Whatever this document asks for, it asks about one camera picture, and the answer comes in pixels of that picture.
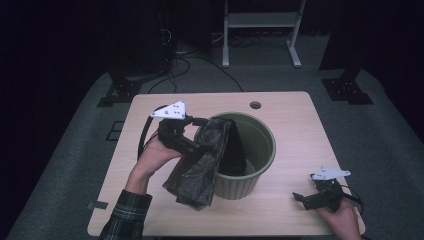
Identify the hand-held gripper black cable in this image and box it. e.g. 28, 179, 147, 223
341, 184, 365, 216
137, 104, 168, 160

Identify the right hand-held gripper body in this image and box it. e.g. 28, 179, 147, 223
309, 167, 352, 213

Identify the dark equipment cabinet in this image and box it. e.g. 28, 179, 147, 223
108, 0, 173, 77

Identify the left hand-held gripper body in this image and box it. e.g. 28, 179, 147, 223
149, 100, 202, 157

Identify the black stand base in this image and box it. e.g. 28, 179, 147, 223
320, 77, 375, 106
96, 79, 143, 108

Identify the person's left hand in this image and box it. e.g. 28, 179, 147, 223
132, 131, 184, 183

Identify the left hand-held gripper black cable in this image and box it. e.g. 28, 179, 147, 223
137, 104, 168, 160

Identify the black floor cable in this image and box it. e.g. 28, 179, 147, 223
147, 58, 192, 95
173, 55, 245, 93

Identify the white metal stand frame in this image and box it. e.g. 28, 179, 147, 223
222, 0, 307, 69

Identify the person's right hand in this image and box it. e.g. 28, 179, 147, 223
314, 198, 363, 240

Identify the green ribbed trash bin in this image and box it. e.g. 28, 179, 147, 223
194, 111, 277, 201

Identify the right hand-held gripper black cable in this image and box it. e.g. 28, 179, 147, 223
341, 184, 365, 216

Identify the black plastic trash bag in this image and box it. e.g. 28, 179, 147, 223
162, 116, 248, 212

